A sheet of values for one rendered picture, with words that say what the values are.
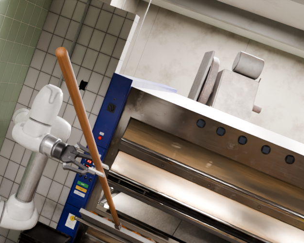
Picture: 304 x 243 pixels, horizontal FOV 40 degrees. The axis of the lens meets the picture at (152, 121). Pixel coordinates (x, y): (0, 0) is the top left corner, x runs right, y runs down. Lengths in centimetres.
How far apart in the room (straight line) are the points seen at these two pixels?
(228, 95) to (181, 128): 440
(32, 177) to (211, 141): 125
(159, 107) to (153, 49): 788
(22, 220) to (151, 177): 98
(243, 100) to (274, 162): 450
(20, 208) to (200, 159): 126
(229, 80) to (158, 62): 368
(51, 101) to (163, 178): 148
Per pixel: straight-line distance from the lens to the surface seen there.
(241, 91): 748
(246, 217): 309
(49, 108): 181
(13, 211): 263
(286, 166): 302
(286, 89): 1065
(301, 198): 307
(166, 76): 1076
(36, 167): 251
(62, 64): 110
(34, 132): 182
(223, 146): 300
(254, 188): 302
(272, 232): 311
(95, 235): 331
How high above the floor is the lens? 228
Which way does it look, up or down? 7 degrees down
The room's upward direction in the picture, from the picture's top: 21 degrees clockwise
